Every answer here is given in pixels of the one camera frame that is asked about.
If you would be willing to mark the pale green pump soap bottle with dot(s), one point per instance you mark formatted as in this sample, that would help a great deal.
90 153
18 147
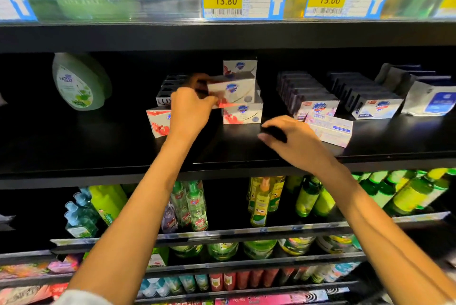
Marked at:
78 84

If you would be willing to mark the person's right hand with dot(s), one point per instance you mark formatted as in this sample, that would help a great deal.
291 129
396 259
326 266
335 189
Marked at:
303 146

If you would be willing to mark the single white pink soap box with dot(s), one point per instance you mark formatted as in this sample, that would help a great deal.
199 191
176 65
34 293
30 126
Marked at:
331 130

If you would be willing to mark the row of purple soap boxes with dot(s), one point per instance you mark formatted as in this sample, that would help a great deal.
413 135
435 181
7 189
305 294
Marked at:
171 91

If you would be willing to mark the row of white blue soap boxes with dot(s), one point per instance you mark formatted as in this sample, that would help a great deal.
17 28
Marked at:
374 105

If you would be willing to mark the green white box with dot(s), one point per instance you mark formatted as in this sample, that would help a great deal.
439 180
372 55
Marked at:
158 258

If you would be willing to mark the person's right forearm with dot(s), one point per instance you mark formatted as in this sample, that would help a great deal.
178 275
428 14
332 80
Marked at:
392 240

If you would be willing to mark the row of white pink soap boxes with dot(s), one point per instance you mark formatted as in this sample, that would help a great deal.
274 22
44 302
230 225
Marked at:
313 105

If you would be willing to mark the black store shelf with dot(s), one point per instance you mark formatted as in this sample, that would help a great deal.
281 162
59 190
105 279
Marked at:
71 151
21 253

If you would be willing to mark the person's left hand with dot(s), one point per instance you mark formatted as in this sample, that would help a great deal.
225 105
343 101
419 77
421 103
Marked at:
189 112

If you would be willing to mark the yellow red packets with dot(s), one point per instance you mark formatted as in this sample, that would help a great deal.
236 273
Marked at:
189 302

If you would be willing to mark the red snack packet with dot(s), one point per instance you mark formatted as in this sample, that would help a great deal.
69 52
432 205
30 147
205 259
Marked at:
58 289

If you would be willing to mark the person's left forearm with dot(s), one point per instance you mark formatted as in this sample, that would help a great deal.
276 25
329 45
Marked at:
125 226

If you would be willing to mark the green lidded wipe tub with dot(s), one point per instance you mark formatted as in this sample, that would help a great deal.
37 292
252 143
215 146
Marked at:
223 250
260 248
187 250

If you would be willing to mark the row of white upright packs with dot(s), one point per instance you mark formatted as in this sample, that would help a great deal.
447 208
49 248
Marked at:
427 98

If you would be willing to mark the white red printed soap box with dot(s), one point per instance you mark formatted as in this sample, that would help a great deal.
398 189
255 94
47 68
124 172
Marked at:
235 91
158 123

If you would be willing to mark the long pink packet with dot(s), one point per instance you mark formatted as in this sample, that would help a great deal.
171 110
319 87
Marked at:
271 297

